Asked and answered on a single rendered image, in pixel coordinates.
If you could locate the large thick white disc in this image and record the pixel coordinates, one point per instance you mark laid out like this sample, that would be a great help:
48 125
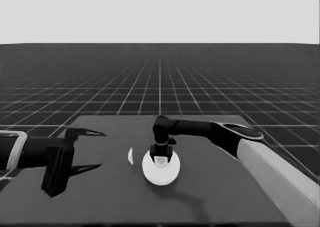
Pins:
160 175

